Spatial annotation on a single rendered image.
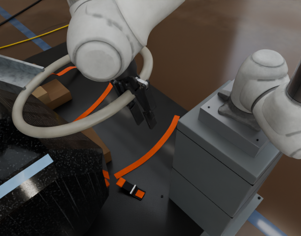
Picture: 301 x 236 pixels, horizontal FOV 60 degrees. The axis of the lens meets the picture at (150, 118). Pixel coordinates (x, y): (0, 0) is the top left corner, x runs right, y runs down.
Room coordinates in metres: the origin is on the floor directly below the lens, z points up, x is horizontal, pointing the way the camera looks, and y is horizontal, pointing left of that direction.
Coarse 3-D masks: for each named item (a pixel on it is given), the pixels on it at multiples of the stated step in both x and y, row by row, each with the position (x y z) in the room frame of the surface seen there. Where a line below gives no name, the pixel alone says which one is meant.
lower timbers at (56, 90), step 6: (48, 84) 1.77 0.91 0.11; (54, 84) 1.77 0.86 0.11; (60, 84) 1.77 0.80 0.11; (48, 90) 1.69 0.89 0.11; (54, 90) 1.69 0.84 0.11; (60, 90) 1.69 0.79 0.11; (66, 90) 1.69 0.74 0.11; (54, 96) 1.62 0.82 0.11; (60, 96) 1.62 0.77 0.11; (66, 96) 1.65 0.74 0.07; (48, 102) 1.55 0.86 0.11; (54, 102) 1.58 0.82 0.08; (60, 102) 1.61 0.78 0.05; (54, 108) 1.56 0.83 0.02
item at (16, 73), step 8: (0, 56) 0.85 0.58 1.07; (0, 64) 0.85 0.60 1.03; (8, 64) 0.84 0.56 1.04; (16, 64) 0.82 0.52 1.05; (24, 64) 0.81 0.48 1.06; (32, 64) 0.80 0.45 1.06; (0, 72) 0.80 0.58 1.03; (8, 72) 0.81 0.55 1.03; (16, 72) 0.81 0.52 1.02; (24, 72) 0.81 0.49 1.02; (32, 72) 0.80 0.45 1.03; (0, 80) 0.71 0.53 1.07; (8, 80) 0.76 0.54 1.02; (16, 80) 0.76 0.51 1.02; (24, 80) 0.76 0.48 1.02; (0, 88) 0.72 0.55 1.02; (8, 88) 0.70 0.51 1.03; (16, 88) 0.69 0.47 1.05; (24, 88) 0.68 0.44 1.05
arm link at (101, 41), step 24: (96, 0) 0.43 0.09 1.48; (120, 0) 0.41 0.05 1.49; (144, 0) 0.42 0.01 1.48; (168, 0) 0.42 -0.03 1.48; (72, 24) 0.39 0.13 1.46; (96, 24) 0.36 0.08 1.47; (120, 24) 0.38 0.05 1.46; (144, 24) 0.40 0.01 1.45; (72, 48) 0.34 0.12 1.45; (96, 48) 0.33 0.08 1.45; (120, 48) 0.34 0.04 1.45; (96, 72) 0.32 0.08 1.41; (120, 72) 0.33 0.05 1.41
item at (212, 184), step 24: (192, 120) 0.75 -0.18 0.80; (192, 144) 0.68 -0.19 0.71; (216, 144) 0.62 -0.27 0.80; (192, 168) 0.66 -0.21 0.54; (216, 168) 0.58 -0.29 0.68; (240, 168) 0.52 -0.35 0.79; (264, 168) 0.51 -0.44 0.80; (192, 192) 0.64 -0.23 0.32; (216, 192) 0.55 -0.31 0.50; (240, 192) 0.49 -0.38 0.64; (192, 216) 0.61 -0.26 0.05; (216, 216) 0.52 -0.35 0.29; (240, 216) 0.63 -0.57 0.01
